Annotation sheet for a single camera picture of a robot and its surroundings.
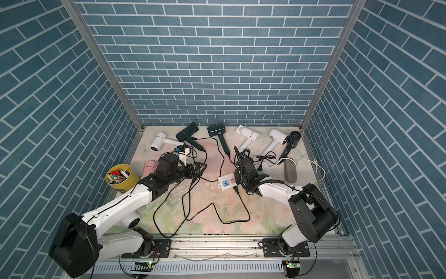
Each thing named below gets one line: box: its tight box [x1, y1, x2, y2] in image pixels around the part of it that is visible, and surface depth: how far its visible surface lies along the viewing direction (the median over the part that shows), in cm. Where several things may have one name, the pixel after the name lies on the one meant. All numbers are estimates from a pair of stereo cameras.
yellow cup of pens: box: [104, 163, 140, 194], surface depth 84 cm
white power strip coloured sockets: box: [218, 172, 237, 191], surface depth 93 cm
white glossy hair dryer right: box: [262, 128, 289, 156], surface depth 113 cm
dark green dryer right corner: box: [278, 130, 302, 161], surface depth 107 cm
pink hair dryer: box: [141, 160, 158, 179], surface depth 96 cm
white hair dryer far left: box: [149, 131, 185, 152], surface depth 110 cm
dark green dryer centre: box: [207, 122, 231, 157], surface depth 117 cm
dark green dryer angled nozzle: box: [175, 121, 206, 152], surface depth 113 cm
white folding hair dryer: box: [235, 124, 261, 152], surface depth 114 cm
